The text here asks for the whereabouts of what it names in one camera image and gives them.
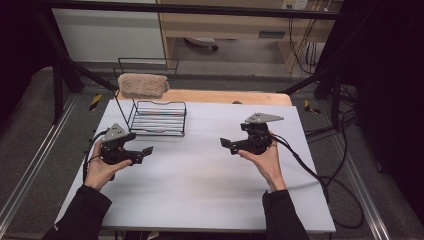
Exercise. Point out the office chair base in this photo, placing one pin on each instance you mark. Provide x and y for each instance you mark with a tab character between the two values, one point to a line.
201	41

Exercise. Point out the person's right hand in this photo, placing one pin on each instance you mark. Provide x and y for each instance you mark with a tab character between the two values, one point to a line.
270	166

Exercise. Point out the yellow black hazard tape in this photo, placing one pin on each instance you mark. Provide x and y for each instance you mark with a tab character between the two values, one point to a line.
310	107
96	101

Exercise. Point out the black metal frame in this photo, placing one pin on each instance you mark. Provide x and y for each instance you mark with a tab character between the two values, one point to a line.
200	9

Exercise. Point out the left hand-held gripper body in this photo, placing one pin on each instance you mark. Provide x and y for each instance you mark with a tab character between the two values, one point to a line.
115	135

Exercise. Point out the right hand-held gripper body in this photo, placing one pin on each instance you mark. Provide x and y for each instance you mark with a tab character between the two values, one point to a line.
260	141

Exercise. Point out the white wall power outlet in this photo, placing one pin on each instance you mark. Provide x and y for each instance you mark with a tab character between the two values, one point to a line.
295	4

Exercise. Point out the white cabinet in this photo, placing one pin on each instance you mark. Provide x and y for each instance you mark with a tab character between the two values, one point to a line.
106	36

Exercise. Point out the black curtain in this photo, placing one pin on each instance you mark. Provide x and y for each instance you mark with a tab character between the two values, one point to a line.
16	50
390	100

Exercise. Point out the light wooden desk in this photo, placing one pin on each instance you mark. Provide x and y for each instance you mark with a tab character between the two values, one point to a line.
233	26

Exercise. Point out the aluminium floor rail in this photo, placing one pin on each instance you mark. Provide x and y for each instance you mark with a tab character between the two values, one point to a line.
363	196
36	156

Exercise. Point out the person's left hand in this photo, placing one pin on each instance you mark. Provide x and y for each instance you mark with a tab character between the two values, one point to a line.
100	175

